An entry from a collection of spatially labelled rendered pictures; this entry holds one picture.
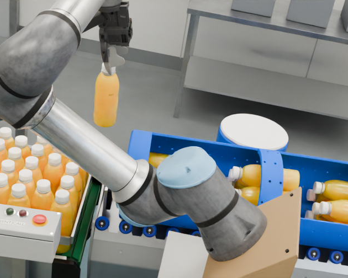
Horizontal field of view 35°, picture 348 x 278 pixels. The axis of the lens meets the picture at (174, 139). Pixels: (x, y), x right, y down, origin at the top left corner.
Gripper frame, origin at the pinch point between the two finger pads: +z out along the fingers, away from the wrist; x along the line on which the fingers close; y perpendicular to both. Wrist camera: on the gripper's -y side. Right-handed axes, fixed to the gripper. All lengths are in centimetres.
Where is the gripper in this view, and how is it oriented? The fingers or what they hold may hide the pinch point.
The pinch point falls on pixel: (109, 66)
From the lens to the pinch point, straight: 162.6
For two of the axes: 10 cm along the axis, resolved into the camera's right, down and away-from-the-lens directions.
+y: 9.9, 0.3, -0.9
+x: 0.9, -6.2, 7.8
